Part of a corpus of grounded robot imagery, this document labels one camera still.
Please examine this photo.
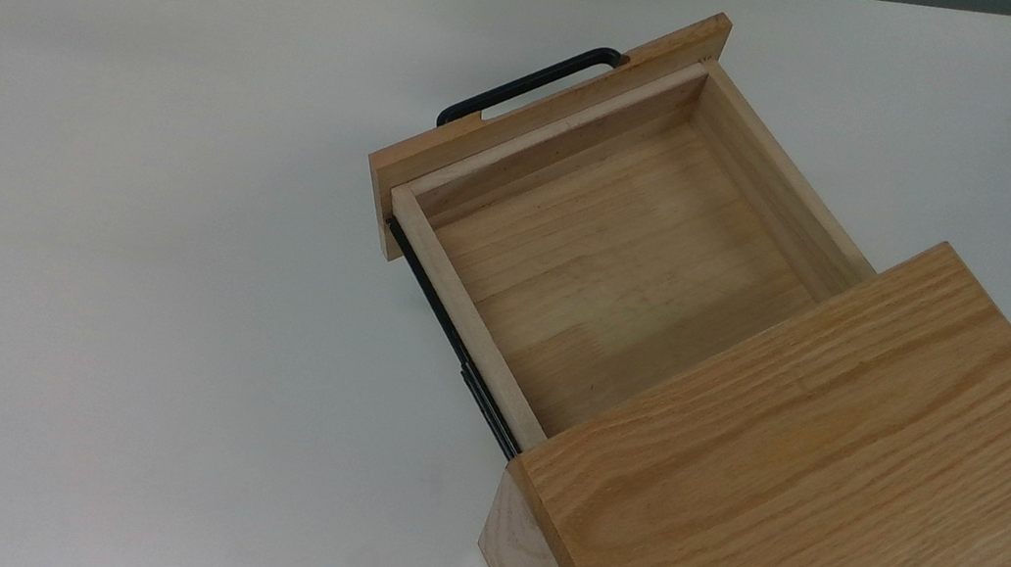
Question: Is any wooden cabinet box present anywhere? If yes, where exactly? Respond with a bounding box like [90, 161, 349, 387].
[475, 184, 1011, 567]

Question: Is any black drawer slide rail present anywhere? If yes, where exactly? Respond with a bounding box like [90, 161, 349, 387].
[357, 215, 554, 465]

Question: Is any black metal drawer handle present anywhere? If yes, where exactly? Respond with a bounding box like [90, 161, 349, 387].
[434, 25, 631, 154]

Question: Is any wooden drawer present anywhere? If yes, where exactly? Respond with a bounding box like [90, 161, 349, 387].
[331, 0, 911, 500]

